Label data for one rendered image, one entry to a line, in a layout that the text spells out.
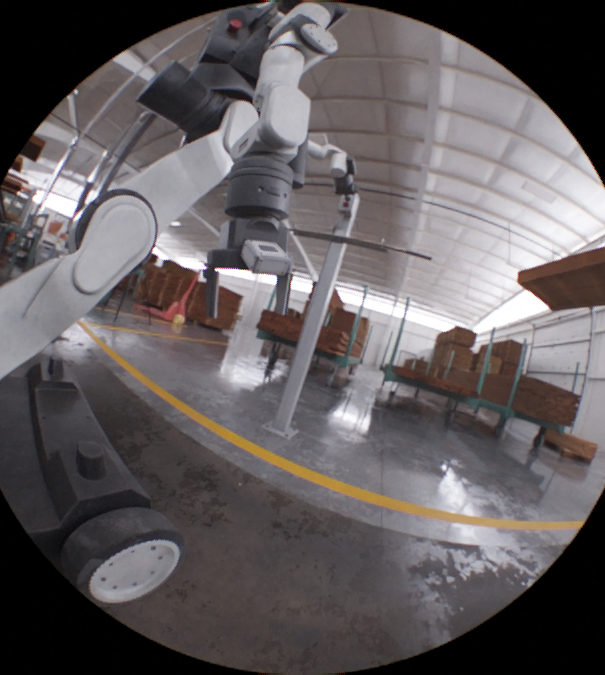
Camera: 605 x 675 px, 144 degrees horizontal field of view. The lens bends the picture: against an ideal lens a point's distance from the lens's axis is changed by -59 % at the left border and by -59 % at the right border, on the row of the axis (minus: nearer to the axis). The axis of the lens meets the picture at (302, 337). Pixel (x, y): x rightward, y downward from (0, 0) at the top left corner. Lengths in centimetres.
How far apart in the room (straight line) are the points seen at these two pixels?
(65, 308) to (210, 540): 51
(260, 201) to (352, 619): 69
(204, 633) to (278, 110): 74
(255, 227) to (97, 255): 22
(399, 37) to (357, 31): 90
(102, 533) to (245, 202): 42
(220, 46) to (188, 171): 35
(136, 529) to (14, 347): 29
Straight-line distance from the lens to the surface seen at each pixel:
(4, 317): 42
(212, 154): 51
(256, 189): 31
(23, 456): 48
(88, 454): 35
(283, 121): 34
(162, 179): 47
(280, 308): 36
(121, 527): 33
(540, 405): 315
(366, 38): 692
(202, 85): 56
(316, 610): 55
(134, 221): 38
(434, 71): 651
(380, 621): 59
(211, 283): 30
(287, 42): 52
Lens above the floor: 48
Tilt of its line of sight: level
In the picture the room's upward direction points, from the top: 18 degrees clockwise
